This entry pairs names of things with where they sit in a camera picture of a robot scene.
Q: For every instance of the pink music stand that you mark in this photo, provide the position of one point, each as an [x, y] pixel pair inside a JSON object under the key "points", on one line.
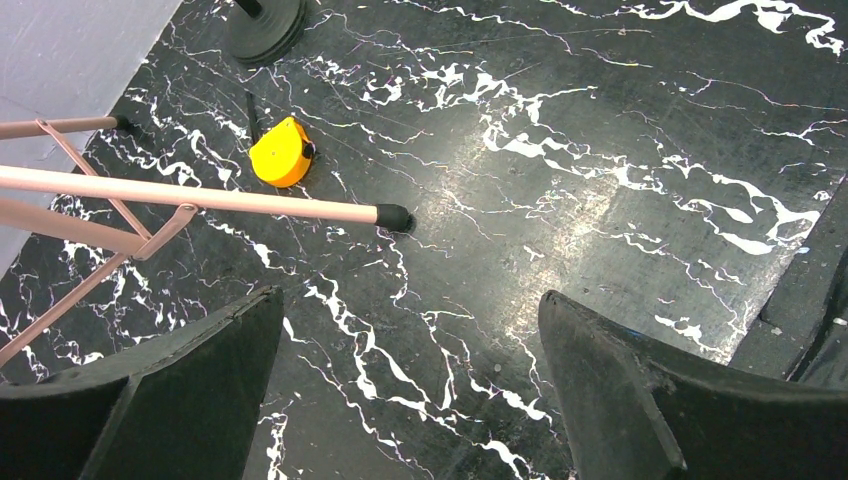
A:
{"points": [[156, 212]]}

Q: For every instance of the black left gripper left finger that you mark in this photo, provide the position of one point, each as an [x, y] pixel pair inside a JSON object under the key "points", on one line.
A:
{"points": [[183, 405]]}

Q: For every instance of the orange tape measure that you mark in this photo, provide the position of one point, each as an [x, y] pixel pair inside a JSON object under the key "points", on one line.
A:
{"points": [[283, 155]]}

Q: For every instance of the black microphone stand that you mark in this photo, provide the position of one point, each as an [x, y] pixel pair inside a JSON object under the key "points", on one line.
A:
{"points": [[259, 33]]}

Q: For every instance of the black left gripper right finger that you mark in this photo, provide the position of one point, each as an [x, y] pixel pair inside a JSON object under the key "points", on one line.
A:
{"points": [[637, 408]]}

